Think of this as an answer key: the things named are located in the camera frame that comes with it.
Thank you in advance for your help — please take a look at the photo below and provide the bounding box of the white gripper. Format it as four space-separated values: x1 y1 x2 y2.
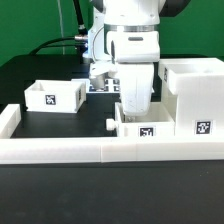
118 63 154 116

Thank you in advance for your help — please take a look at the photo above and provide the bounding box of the white front drawer tray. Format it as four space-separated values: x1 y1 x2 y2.
106 102 175 137

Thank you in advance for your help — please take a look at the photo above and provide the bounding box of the white drawer tray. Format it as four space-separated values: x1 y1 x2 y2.
106 102 175 137
24 80 86 113

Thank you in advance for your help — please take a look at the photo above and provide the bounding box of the white drawer cabinet box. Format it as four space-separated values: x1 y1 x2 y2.
158 58 224 136

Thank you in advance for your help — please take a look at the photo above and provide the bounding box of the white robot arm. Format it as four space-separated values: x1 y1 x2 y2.
88 0 191 117

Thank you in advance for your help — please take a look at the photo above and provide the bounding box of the white rear drawer tray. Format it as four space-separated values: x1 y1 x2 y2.
24 80 86 113

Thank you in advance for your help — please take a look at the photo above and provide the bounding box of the white marker tag sheet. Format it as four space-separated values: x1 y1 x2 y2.
71 77 155 94

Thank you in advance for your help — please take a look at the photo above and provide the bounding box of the white U-shaped fence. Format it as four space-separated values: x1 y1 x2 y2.
0 104 224 164

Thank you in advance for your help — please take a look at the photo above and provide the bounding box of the black cable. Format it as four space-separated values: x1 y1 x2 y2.
29 0 90 56

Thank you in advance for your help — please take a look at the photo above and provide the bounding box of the thin grey cable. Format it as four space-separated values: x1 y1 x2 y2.
57 0 66 56

